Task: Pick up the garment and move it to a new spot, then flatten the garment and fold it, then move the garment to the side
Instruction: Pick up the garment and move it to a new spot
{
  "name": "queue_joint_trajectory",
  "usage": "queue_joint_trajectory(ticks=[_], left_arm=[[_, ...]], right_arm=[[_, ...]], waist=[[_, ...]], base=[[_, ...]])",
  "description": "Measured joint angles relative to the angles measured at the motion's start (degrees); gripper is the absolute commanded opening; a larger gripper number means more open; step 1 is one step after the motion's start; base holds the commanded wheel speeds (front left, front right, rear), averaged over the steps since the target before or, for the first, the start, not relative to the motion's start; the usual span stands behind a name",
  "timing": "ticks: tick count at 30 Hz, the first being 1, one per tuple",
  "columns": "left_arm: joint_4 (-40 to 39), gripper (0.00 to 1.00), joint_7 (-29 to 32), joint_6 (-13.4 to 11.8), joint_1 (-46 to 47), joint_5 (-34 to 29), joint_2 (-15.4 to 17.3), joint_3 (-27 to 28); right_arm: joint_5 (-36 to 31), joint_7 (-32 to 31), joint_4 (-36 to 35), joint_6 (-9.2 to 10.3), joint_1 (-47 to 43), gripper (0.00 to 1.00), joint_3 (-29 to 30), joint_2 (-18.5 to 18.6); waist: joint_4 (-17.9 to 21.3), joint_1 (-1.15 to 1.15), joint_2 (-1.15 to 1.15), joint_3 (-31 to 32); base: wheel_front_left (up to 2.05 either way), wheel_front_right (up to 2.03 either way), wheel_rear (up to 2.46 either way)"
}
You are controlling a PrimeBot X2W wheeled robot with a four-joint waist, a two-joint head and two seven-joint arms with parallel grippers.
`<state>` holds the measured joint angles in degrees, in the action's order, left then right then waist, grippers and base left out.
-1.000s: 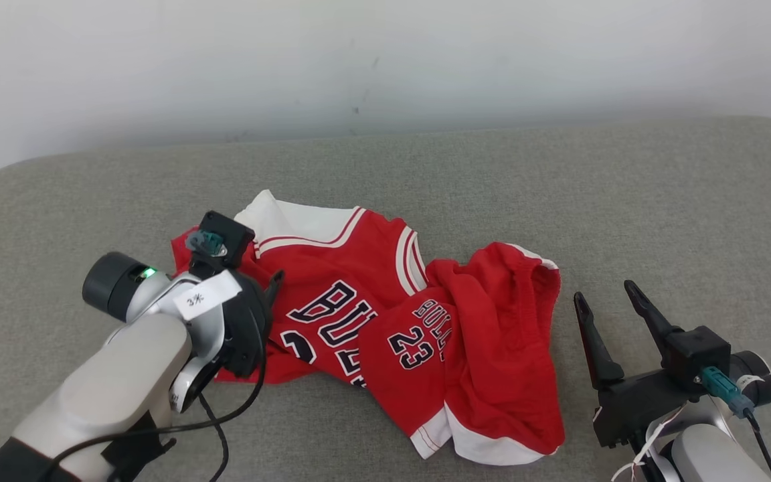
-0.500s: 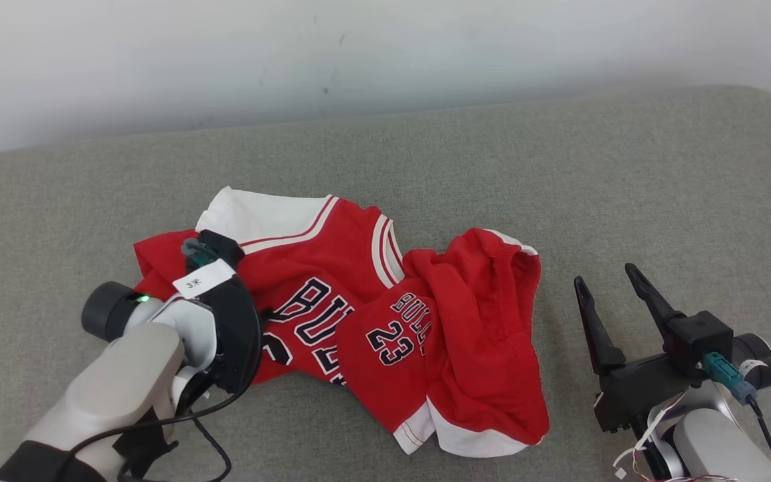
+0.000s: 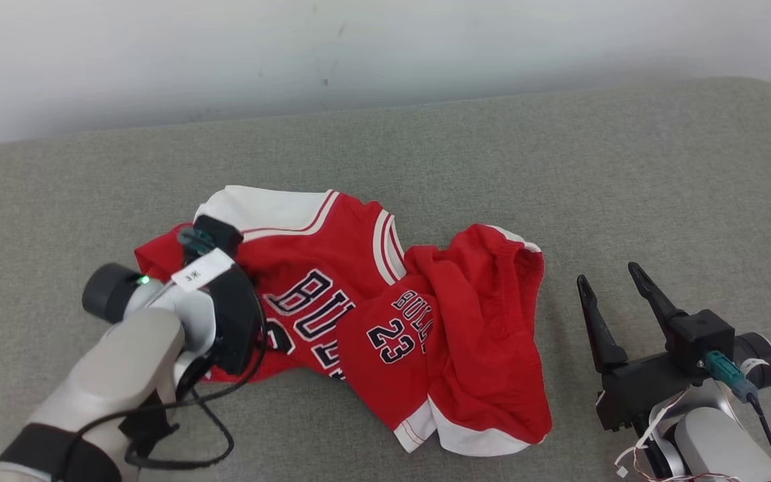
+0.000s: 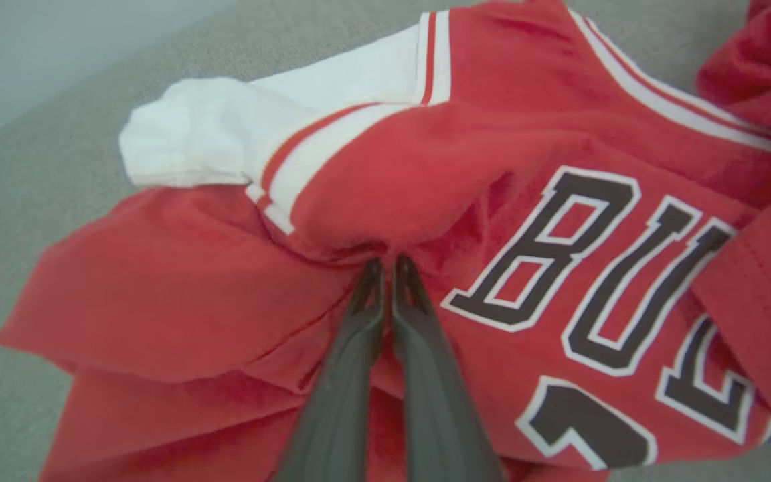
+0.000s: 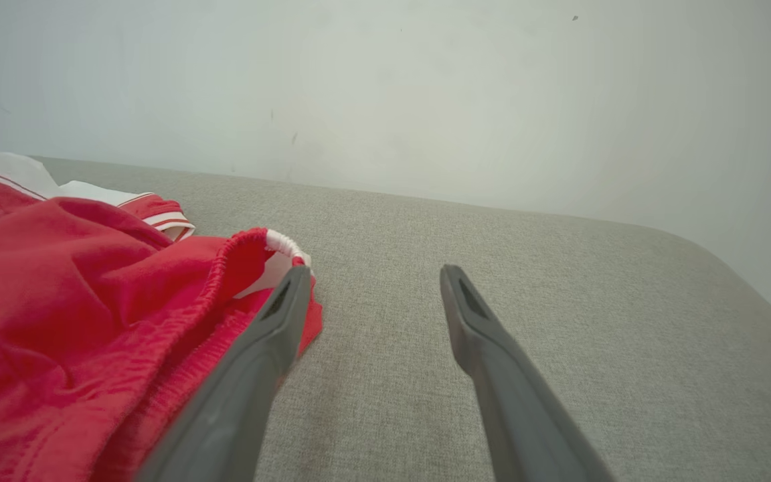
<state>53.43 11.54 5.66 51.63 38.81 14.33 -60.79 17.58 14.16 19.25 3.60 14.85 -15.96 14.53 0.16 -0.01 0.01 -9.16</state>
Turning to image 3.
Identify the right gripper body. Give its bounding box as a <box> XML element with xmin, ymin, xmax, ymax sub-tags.
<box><xmin>596</xmin><ymin>352</ymin><xmax>713</xmax><ymax>433</ymax></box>

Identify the left teal cable connector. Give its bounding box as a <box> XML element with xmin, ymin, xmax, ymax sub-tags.
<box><xmin>177</xmin><ymin>228</ymin><xmax>216</xmax><ymax>256</ymax></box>

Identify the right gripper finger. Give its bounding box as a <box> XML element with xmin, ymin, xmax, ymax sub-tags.
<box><xmin>576</xmin><ymin>274</ymin><xmax>629</xmax><ymax>374</ymax></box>
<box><xmin>628</xmin><ymin>262</ymin><xmax>687</xmax><ymax>335</ymax></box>

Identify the teal cable connector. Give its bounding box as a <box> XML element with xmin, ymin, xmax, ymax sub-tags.
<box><xmin>177</xmin><ymin>228</ymin><xmax>216</xmax><ymax>256</ymax></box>
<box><xmin>703</xmin><ymin>350</ymin><xmax>759</xmax><ymax>404</ymax></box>

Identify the right teal cable connector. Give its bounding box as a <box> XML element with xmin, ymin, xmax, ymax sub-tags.
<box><xmin>703</xmin><ymin>350</ymin><xmax>759</xmax><ymax>404</ymax></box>

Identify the white paper label tag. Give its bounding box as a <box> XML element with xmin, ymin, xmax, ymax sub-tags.
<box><xmin>171</xmin><ymin>248</ymin><xmax>234</xmax><ymax>293</ymax></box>

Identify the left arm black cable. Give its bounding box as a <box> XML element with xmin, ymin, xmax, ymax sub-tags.
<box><xmin>58</xmin><ymin>321</ymin><xmax>270</xmax><ymax>471</ymax></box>

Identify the red Bulls jersey shirt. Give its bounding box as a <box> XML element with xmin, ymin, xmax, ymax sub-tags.
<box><xmin>134</xmin><ymin>185</ymin><xmax>408</xmax><ymax>384</ymax></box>

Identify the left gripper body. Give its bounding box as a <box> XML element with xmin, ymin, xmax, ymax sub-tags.
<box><xmin>208</xmin><ymin>268</ymin><xmax>266</xmax><ymax>377</ymax></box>

